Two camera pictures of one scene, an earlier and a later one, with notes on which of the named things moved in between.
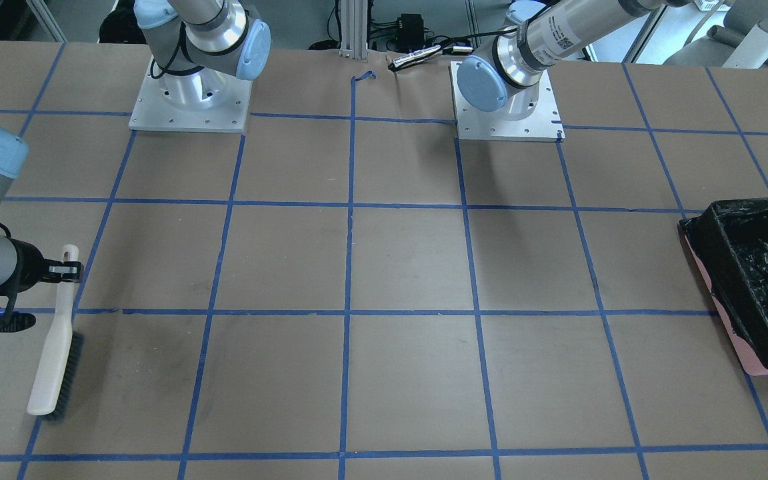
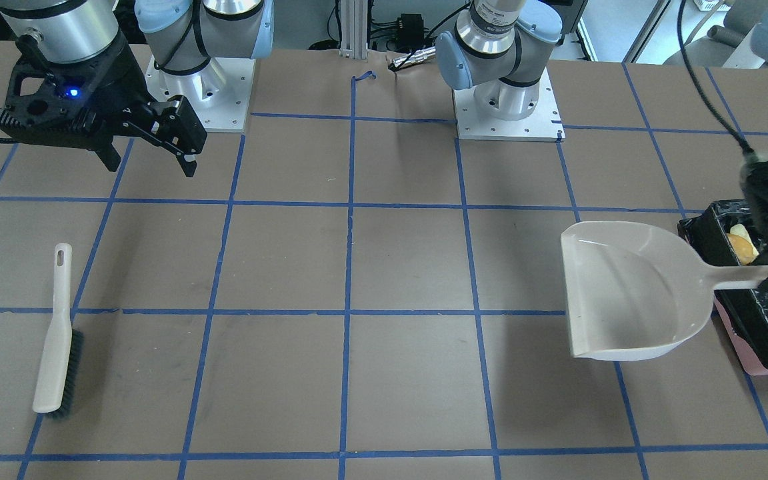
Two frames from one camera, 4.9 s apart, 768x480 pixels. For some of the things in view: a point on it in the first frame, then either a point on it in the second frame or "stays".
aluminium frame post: (354, 30) stays
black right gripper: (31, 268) to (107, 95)
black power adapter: (411, 31) stays
